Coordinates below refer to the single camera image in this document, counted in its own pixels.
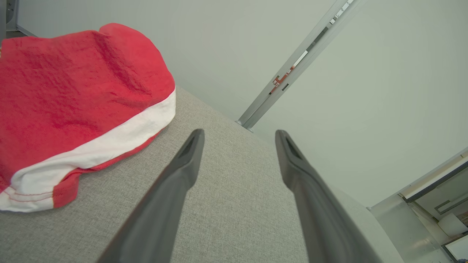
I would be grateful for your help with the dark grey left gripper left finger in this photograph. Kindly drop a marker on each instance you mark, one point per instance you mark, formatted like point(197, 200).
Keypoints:
point(157, 226)

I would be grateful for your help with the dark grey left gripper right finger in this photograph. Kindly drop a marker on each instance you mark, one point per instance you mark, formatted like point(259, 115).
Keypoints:
point(325, 226)

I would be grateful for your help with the red white basketball jersey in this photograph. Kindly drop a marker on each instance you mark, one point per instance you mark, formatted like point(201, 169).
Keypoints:
point(73, 91)

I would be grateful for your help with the white box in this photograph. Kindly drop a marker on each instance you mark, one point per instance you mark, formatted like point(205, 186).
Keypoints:
point(453, 224)

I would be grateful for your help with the grey aluminium partition post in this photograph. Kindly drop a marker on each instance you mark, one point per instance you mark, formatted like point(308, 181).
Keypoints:
point(292, 69)

